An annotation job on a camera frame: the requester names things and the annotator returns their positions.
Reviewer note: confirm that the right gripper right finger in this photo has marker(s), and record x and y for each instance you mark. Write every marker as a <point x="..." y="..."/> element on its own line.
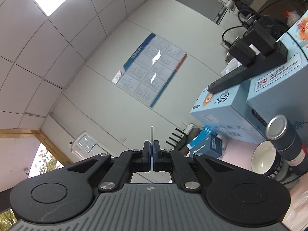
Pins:
<point x="175" y="163"/>

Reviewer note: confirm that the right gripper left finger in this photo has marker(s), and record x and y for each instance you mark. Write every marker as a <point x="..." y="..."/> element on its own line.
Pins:
<point x="119" y="170"/>

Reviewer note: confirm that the white shoelace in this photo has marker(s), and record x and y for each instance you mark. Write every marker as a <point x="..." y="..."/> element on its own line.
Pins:
<point x="151" y="148"/>

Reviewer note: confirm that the black wifi router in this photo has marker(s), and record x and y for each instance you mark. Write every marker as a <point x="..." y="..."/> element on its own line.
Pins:
<point x="180" y="138"/>

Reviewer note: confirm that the small dark blue box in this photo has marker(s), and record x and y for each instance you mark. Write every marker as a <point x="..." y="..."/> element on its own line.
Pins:
<point x="207" y="142"/>

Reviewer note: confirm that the black white ceramic mug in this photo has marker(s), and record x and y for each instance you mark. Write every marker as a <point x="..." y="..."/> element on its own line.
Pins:
<point x="266" y="160"/>

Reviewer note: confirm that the dark blue thermos bottle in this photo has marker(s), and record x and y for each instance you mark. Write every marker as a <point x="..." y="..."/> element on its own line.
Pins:
<point x="281" y="133"/>

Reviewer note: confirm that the light blue cardboard box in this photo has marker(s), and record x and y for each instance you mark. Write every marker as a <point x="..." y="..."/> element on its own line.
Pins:
<point x="283" y="90"/>

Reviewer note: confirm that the black power strip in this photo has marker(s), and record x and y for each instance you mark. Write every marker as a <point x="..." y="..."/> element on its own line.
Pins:
<point x="258" y="51"/>

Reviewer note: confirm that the red white plastic bag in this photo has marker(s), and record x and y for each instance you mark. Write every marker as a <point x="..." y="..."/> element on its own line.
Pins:
<point x="296" y="217"/>

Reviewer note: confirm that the person in background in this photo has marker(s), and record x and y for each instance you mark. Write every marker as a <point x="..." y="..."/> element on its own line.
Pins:
<point x="240" y="5"/>

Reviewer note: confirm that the wall notice poster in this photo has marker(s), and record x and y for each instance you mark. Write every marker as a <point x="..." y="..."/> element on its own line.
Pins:
<point x="150" y="69"/>

